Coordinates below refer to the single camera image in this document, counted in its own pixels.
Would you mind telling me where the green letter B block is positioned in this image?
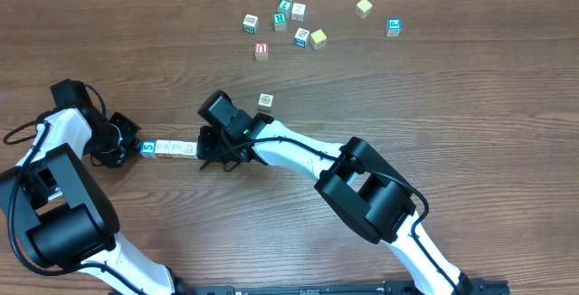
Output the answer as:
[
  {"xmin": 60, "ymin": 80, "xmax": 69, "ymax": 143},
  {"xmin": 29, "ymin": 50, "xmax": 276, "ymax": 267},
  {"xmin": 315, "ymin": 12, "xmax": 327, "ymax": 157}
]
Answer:
[{"xmin": 242, "ymin": 14, "xmax": 259, "ymax": 34}]

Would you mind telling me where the yellow block near cluster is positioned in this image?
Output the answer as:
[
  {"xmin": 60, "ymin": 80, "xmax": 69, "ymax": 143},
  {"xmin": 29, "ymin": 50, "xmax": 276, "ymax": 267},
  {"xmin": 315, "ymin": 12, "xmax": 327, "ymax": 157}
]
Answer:
[{"xmin": 309, "ymin": 29, "xmax": 327, "ymax": 50}]

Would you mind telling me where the blue edged picture block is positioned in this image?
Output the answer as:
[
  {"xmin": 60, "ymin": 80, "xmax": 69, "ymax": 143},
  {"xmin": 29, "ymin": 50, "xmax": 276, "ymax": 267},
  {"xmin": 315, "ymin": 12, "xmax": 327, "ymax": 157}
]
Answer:
[{"xmin": 294, "ymin": 27, "xmax": 310, "ymax": 48}]

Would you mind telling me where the blue number five block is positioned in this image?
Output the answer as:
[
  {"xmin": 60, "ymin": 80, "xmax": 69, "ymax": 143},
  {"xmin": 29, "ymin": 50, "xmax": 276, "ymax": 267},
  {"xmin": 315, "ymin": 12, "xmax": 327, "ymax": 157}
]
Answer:
[{"xmin": 139, "ymin": 140, "xmax": 157, "ymax": 157}]

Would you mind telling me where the red letter U block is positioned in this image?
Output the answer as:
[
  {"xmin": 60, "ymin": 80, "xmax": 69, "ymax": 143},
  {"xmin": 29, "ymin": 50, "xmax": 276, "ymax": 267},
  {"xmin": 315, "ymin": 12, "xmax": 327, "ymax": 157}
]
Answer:
[{"xmin": 254, "ymin": 43, "xmax": 269, "ymax": 61}]

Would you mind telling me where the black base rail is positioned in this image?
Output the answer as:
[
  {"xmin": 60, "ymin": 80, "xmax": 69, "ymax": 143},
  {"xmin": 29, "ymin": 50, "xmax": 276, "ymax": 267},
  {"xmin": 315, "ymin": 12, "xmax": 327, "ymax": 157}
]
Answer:
[{"xmin": 166, "ymin": 271, "xmax": 512, "ymax": 295}]

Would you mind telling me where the white zigzag picture block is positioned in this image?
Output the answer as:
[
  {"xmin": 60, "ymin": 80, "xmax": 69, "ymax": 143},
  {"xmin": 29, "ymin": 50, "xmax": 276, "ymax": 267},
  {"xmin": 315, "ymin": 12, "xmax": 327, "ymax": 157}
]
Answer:
[{"xmin": 181, "ymin": 142, "xmax": 197, "ymax": 158}]

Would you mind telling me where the teal letter L block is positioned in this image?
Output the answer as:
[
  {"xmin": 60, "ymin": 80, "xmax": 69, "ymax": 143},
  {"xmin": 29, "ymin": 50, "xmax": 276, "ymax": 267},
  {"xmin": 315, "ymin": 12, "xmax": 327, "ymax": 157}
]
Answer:
[{"xmin": 277, "ymin": 0, "xmax": 292, "ymax": 16}]

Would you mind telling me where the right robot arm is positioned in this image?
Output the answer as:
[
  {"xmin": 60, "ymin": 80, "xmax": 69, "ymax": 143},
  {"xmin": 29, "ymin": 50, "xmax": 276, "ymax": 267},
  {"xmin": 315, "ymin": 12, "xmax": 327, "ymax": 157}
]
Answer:
[{"xmin": 197, "ymin": 90, "xmax": 473, "ymax": 294}]

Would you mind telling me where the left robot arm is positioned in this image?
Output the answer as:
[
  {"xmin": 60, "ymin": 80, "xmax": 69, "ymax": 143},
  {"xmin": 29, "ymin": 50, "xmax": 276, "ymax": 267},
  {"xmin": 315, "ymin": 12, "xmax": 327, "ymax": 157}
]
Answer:
[{"xmin": 1, "ymin": 80, "xmax": 190, "ymax": 294}]

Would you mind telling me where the teal letter R block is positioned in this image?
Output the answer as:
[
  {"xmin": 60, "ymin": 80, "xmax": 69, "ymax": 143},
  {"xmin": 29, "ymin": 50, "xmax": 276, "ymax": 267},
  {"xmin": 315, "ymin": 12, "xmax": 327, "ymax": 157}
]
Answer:
[{"xmin": 272, "ymin": 13, "xmax": 287, "ymax": 32}]

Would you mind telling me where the white blue edged block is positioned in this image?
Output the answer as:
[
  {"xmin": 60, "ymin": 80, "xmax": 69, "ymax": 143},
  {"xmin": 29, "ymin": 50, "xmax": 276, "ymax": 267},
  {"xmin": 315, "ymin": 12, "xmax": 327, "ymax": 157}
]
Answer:
[{"xmin": 169, "ymin": 140, "xmax": 184, "ymax": 157}]

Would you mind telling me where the blue letter P block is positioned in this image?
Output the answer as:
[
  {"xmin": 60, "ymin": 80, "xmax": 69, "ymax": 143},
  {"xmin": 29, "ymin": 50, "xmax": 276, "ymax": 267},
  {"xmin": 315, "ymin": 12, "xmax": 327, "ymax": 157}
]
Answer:
[{"xmin": 386, "ymin": 18, "xmax": 402, "ymax": 37}]

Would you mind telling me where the white patterned wooden block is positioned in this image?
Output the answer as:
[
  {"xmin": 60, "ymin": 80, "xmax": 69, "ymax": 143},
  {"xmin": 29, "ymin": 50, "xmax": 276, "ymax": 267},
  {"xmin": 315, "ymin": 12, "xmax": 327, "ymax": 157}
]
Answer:
[{"xmin": 290, "ymin": 3, "xmax": 306, "ymax": 22}]

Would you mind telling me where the white red edged block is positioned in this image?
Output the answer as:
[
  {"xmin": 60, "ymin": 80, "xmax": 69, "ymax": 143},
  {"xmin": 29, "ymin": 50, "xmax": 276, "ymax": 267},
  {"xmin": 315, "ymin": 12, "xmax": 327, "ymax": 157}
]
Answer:
[{"xmin": 155, "ymin": 140, "xmax": 170, "ymax": 157}]

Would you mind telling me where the far yellow wooden block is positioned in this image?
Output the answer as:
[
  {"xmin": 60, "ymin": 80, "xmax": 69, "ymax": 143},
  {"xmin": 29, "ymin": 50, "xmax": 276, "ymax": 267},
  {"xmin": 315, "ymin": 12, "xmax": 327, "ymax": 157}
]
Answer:
[{"xmin": 356, "ymin": 0, "xmax": 373, "ymax": 19}]

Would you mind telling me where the lone white picture block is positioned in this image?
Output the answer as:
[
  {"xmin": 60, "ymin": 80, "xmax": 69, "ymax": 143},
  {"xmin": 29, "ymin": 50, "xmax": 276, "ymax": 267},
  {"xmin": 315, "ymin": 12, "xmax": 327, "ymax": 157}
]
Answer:
[{"xmin": 258, "ymin": 93, "xmax": 273, "ymax": 112}]

